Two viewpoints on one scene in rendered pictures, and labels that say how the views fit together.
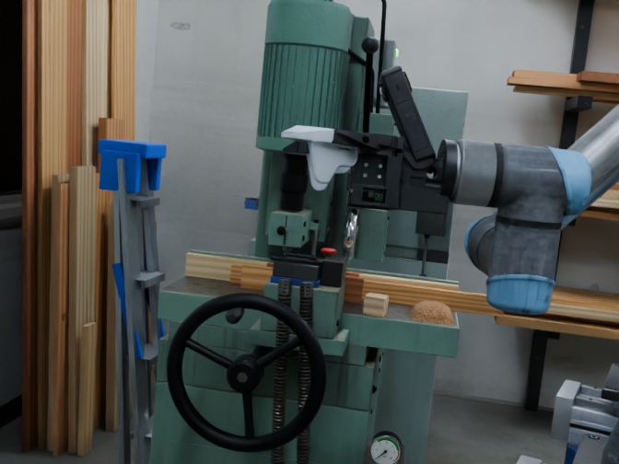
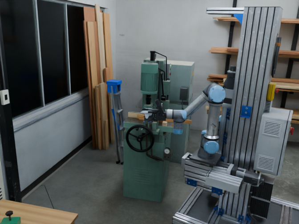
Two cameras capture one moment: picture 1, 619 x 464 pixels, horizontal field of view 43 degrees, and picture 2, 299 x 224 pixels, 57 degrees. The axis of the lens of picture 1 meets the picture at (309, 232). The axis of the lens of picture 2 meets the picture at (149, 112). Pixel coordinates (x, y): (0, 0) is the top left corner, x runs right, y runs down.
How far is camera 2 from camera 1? 127 cm
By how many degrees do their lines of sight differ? 10
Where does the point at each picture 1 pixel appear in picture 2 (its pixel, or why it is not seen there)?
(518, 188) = (175, 117)
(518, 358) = not seen: hidden behind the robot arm
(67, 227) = (99, 98)
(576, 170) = (183, 114)
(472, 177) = (168, 116)
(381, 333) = (165, 129)
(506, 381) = not seen: hidden behind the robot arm
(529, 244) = (177, 125)
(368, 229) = (165, 105)
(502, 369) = not seen: hidden behind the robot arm
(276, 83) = (143, 80)
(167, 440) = (126, 149)
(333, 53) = (154, 74)
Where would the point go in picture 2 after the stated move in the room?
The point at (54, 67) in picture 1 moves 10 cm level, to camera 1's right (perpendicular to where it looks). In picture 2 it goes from (93, 59) to (99, 59)
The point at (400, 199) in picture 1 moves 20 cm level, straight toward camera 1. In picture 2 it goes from (158, 118) to (154, 127)
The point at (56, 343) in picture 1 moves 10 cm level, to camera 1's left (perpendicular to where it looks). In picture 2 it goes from (98, 125) to (92, 124)
